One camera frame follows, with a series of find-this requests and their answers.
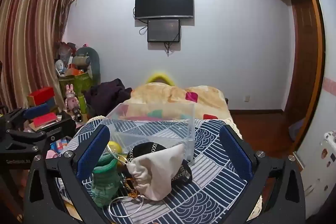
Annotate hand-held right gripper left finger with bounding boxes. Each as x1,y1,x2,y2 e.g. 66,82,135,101
22,124,111,224

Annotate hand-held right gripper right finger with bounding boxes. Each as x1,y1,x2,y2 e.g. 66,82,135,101
219,124,307,224

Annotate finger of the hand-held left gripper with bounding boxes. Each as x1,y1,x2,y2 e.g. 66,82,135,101
5,112,77,154
0,105,51,130

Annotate green knitted pouch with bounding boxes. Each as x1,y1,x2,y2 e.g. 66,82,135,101
92,154,124,209

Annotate black chain-trimmed bag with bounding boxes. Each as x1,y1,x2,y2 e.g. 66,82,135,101
126,142,193,184

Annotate white drawstring pouch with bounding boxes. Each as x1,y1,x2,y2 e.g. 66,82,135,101
109,144,186,220

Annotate clear plastic storage box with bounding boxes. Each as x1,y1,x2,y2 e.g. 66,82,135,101
101,103,196,162

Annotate red flat book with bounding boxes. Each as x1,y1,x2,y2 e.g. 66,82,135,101
33,112,59,128

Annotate red box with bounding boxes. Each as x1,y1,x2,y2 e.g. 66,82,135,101
27,86,56,105

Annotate yellow ball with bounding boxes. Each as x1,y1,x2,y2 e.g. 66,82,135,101
108,140,124,156

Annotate green cylinder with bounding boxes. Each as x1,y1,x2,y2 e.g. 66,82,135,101
79,94,89,115

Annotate pink rabbit toy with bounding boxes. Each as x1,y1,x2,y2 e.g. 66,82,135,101
65,84,79,110

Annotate green cardboard box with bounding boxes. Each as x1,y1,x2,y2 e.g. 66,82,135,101
58,72,93,107

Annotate dark clothing pile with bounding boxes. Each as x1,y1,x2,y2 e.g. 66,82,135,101
84,79,133,120

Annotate blue white patterned mat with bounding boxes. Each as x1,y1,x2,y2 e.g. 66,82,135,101
55,119,263,224

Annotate striped brown curtain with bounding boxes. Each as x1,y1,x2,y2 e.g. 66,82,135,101
0,0,73,112

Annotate beige patchwork blanket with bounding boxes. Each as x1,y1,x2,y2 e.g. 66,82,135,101
123,82,235,130

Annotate white door with stickers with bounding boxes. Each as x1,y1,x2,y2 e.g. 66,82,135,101
296,0,336,217

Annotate yellow pillow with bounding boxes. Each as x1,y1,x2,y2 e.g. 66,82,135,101
146,70,175,86

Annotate wooden wardrobe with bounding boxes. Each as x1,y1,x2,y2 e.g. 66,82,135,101
253,0,326,159

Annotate dangling black cables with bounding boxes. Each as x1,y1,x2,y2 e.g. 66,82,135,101
164,42,176,57

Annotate small wall monitor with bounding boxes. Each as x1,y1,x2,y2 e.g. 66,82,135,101
147,19,181,43

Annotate large wall television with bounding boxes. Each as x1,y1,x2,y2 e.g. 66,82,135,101
134,0,195,20

